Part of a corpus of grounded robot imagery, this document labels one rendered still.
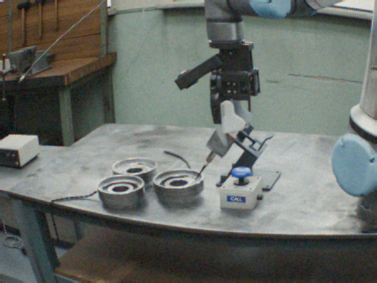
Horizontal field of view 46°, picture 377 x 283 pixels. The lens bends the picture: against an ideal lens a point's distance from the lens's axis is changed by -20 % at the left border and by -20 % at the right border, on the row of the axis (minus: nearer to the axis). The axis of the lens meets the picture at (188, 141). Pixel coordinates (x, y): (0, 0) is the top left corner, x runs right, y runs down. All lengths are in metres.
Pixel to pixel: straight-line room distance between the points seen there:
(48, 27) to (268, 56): 1.38
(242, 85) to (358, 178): 0.34
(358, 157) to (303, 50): 1.86
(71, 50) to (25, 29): 0.48
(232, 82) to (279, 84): 1.68
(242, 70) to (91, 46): 2.00
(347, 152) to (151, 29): 2.18
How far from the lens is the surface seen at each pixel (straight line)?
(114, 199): 1.10
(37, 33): 3.21
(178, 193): 1.10
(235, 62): 1.03
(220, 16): 0.99
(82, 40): 2.98
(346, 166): 0.83
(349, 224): 0.99
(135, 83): 2.98
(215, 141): 1.09
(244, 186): 1.07
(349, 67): 2.61
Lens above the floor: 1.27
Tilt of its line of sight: 18 degrees down
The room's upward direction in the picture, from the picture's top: 4 degrees counter-clockwise
